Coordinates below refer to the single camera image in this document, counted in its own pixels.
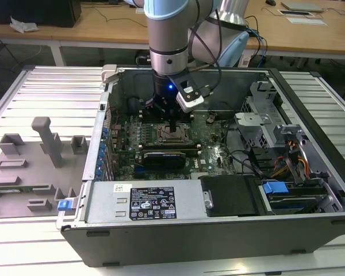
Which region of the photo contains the metal socket cover frame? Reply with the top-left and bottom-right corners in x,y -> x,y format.
160,124 -> 193,143

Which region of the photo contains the CPU socket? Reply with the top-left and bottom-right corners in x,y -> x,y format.
157,122 -> 196,145

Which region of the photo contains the black RAM slot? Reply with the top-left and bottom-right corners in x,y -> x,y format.
139,117 -> 194,122
136,149 -> 204,155
139,112 -> 194,117
139,110 -> 194,114
136,145 -> 204,150
136,147 -> 204,152
136,143 -> 204,147
139,114 -> 194,119

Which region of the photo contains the black graphics card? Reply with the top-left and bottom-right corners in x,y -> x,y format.
143,151 -> 188,170

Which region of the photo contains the green motherboard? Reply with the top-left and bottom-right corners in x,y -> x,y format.
110,113 -> 240,182

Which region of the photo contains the silver ribbed heat sink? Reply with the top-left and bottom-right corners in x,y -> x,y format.
190,172 -> 211,182

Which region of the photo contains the wooden desk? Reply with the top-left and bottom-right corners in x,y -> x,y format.
0,0 -> 345,68

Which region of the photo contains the black plastic shroud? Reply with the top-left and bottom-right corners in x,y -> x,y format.
198,175 -> 266,219

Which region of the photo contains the silver power supply unit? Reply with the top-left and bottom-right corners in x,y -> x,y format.
83,180 -> 208,224

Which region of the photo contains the black open PC case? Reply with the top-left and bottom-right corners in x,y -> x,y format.
56,64 -> 345,268

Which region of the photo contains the hard disk in blue carrier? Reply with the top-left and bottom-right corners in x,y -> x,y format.
262,179 -> 329,214

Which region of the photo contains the blue case latch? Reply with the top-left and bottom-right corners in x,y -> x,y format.
57,198 -> 77,213

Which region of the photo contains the grey parts rack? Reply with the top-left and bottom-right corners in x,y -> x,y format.
0,116 -> 89,220

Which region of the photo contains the black box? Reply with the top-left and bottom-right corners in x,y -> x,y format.
0,0 -> 82,28

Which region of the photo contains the white crumpled paper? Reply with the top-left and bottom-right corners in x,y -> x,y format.
10,16 -> 40,33

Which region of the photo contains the black framed white strip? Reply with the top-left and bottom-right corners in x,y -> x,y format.
278,9 -> 315,17

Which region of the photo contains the grey laptop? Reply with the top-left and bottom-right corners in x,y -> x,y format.
281,1 -> 325,13

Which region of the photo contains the green RAM stick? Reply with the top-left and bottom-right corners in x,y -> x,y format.
0,186 -> 51,194

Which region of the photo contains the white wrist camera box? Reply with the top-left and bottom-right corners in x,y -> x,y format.
168,73 -> 205,113

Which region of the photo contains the grey case handle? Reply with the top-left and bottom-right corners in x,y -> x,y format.
101,64 -> 121,86

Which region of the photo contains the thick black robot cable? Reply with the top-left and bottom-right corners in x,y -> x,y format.
188,8 -> 224,93

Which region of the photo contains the black wire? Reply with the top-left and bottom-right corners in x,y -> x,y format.
223,113 -> 265,177

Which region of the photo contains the thin black cable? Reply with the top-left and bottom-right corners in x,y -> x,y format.
244,16 -> 263,58

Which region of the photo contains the blue cable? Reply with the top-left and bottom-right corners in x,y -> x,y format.
247,25 -> 269,66

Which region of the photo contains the orange yellow wire bundle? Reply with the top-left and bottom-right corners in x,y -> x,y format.
271,137 -> 311,178

